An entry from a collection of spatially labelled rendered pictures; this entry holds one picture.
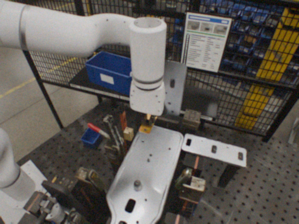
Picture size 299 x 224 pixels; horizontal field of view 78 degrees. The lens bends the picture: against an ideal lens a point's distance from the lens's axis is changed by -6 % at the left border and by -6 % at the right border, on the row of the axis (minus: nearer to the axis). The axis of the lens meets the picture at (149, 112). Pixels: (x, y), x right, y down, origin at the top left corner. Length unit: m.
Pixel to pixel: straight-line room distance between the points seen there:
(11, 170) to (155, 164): 0.60
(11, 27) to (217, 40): 0.86
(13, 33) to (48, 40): 0.06
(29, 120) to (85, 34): 2.40
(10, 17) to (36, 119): 2.34
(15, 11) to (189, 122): 0.79
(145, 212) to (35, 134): 1.99
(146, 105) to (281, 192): 1.01
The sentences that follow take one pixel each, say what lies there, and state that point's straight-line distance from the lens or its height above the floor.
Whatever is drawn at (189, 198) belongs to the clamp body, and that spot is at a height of 0.95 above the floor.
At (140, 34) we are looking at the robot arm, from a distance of 0.43.
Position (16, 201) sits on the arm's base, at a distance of 1.20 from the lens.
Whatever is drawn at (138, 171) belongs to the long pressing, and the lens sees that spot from 0.85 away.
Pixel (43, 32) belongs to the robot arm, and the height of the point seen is 1.61.
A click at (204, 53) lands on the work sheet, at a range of 1.08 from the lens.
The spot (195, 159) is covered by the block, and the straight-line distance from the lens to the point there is 0.92.
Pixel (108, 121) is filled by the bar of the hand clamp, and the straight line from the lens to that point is 0.74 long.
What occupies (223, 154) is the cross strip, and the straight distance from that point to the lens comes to 0.95.
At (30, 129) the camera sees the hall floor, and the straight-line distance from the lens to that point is 2.66.
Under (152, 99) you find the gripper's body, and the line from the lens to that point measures 0.54.
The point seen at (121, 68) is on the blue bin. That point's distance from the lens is 1.26.
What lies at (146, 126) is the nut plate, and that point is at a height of 1.25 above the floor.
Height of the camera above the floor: 1.76
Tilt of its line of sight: 46 degrees down
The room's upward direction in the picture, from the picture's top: straight up
